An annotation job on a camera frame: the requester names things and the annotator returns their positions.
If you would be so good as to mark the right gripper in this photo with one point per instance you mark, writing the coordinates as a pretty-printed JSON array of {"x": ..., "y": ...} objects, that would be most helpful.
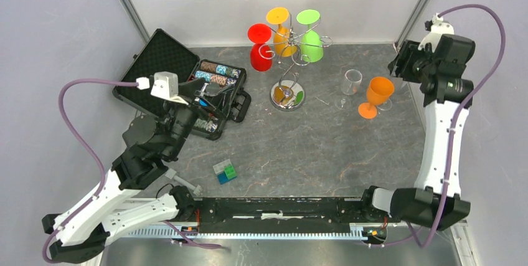
[{"x": 409, "y": 51}]

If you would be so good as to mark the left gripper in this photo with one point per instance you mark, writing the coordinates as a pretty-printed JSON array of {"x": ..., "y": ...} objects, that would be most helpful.
[{"x": 189, "y": 90}]

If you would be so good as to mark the orange wine glass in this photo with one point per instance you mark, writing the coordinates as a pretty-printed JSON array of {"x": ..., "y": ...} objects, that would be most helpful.
[{"x": 379, "y": 90}]

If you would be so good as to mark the clear wine glass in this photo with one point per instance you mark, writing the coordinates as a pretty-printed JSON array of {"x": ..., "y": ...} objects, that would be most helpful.
[
  {"x": 398, "y": 85},
  {"x": 349, "y": 85}
]

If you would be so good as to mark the red wine glass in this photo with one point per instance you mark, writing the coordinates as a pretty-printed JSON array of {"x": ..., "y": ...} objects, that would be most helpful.
[{"x": 260, "y": 54}]

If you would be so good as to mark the yellow wine glass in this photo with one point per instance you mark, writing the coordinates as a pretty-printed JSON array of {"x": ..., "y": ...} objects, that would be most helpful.
[{"x": 277, "y": 17}]

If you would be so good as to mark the green wine glass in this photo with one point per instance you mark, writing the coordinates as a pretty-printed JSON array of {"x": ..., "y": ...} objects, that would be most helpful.
[{"x": 311, "y": 45}]

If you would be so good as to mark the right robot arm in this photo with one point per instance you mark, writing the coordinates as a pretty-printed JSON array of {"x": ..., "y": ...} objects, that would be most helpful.
[{"x": 437, "y": 140}]

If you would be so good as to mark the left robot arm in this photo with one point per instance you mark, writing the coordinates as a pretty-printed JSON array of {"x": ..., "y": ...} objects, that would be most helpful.
[{"x": 82, "y": 232}]

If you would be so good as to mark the chrome wine glass rack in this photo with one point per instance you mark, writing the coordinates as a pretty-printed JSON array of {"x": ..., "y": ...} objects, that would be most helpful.
[{"x": 287, "y": 94}]

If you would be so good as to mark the black poker chip case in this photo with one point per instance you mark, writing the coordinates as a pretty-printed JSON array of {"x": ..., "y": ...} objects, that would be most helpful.
[{"x": 163, "y": 53}]

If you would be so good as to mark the colourful block cube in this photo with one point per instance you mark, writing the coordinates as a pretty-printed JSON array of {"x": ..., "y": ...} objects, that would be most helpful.
[{"x": 225, "y": 171}]

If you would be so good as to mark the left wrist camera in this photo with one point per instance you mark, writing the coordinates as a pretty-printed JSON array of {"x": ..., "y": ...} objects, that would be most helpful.
[{"x": 165, "y": 86}]

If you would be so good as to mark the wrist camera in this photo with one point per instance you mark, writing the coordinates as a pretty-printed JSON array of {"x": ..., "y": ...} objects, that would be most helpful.
[
  {"x": 436, "y": 28},
  {"x": 165, "y": 86}
]

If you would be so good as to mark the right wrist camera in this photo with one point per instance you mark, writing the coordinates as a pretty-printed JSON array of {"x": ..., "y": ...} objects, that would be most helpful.
[{"x": 436, "y": 28}]

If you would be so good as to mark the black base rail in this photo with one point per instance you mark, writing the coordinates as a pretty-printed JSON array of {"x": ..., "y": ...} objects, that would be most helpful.
[{"x": 296, "y": 217}]

